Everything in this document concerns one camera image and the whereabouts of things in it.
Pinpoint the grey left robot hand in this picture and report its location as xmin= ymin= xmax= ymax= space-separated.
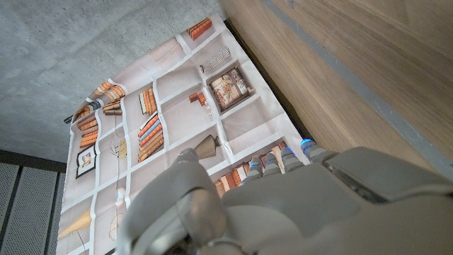
xmin=115 ymin=138 xmax=453 ymax=255

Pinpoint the printed bookshelf backdrop cloth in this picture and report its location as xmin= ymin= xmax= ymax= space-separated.
xmin=55 ymin=13 xmax=311 ymax=255

